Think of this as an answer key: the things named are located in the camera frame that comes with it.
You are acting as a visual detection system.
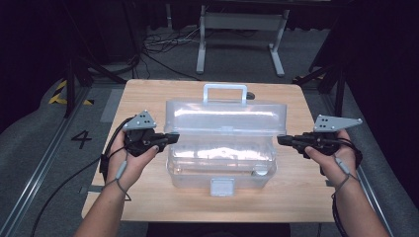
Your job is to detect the black metal stand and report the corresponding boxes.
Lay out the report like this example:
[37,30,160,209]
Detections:
[292,62,348,123]
[62,53,128,119]

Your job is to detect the grey wrist strap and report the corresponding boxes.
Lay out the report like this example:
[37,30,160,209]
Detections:
[103,159,132,202]
[330,156,362,199]

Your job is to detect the bundle of floor cables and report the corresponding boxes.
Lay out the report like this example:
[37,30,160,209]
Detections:
[139,25,203,82]

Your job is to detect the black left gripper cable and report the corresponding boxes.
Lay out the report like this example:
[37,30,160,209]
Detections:
[30,116,136,237]

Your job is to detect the aluminium floor rail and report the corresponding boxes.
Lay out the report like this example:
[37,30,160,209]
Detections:
[0,87,92,237]

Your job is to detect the small white-capped bottle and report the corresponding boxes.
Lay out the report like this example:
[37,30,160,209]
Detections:
[253,164,272,178]

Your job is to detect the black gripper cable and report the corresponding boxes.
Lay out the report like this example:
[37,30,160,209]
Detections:
[330,137,364,237]
[30,116,136,237]

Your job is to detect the person's right hand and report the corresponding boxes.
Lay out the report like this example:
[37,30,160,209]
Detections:
[303,129,361,191]

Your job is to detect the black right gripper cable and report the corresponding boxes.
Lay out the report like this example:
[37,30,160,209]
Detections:
[330,137,364,237]

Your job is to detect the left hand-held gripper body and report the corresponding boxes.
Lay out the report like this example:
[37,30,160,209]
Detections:
[122,110,158,158]

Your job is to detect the person's dark clothing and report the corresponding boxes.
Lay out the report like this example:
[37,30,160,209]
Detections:
[145,222,292,237]

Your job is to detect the clear plastic storage box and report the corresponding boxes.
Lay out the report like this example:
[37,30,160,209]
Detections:
[163,83,289,198]

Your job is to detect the yellow and black floor tape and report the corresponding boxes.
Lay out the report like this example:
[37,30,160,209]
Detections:
[47,79,95,107]

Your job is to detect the white metal desk frame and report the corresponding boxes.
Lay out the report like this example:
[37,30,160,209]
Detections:
[196,4,291,79]

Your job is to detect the person's left hand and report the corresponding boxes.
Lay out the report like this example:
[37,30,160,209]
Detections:
[106,130,160,195]

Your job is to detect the grey left wrist strap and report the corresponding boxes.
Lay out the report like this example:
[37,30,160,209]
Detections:
[103,159,132,202]

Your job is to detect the grey right wrist strap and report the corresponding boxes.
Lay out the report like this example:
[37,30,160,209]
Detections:
[330,156,362,199]

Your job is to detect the grey tape piece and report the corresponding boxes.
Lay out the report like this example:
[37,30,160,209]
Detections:
[78,185,104,195]

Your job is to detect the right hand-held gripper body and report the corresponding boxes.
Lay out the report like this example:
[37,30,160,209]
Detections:
[298,114,364,156]

